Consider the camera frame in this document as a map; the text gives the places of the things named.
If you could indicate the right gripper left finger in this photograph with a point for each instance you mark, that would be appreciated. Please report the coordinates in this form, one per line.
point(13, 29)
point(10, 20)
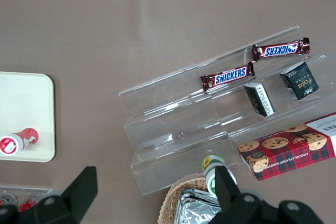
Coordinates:
point(81, 195)

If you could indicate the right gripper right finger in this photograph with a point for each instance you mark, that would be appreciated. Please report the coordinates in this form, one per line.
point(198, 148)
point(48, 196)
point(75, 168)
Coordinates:
point(224, 187)

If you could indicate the oval tan wicker basket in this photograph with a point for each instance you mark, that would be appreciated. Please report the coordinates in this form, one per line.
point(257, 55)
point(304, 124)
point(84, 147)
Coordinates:
point(170, 200)

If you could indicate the cream plastic serving tray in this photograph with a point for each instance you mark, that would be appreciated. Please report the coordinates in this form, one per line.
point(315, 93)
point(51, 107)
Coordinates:
point(26, 103)

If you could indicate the green-lidded white drink bottle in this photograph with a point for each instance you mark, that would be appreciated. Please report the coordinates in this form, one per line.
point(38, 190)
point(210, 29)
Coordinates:
point(211, 163)

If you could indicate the stack of foil trays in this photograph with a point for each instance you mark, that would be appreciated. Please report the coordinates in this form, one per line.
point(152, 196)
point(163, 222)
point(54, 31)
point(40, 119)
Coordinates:
point(194, 211)

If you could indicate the clear acrylic bottle rack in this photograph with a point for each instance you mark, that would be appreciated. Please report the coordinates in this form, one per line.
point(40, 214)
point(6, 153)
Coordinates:
point(26, 190)

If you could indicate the red tartan cookie box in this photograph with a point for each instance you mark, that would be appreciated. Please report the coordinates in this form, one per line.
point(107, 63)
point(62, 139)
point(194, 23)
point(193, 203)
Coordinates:
point(288, 153)

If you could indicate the clear acrylic stepped stand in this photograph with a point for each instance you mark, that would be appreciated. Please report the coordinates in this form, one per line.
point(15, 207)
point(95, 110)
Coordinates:
point(170, 129)

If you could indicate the red yogurt cup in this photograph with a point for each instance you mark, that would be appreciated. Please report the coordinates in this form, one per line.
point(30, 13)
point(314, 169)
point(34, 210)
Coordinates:
point(26, 138)

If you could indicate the small black carton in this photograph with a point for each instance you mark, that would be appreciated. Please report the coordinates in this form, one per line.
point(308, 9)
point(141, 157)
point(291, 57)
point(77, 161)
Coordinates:
point(302, 82)
point(260, 98)

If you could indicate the Snickers chocolate bar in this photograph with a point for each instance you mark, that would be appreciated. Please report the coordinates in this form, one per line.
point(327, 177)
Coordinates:
point(231, 76)
point(281, 50)

